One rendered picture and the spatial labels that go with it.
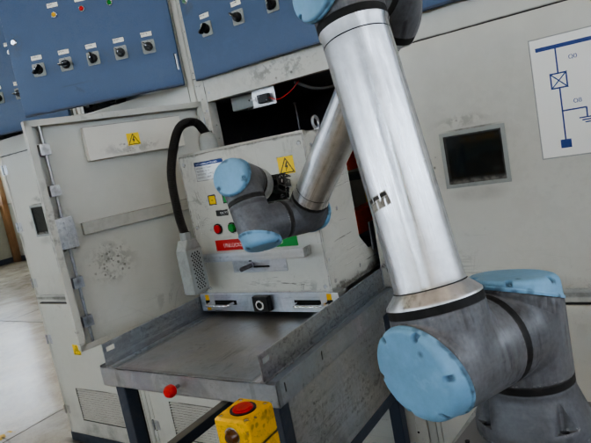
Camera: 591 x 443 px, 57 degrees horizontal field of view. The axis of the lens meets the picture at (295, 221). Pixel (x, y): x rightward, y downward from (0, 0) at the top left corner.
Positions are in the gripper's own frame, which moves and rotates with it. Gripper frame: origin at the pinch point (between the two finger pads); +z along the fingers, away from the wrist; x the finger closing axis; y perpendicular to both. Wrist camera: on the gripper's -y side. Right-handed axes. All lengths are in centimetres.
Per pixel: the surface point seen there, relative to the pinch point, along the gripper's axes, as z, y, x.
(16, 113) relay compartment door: 38, -135, 63
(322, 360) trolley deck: -12.7, 11.7, -45.6
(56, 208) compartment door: -10, -71, 6
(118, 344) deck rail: -14, -49, -37
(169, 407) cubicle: 73, -91, -75
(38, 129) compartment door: -17, -70, 30
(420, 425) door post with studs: 43, 26, -77
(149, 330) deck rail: -3, -46, -35
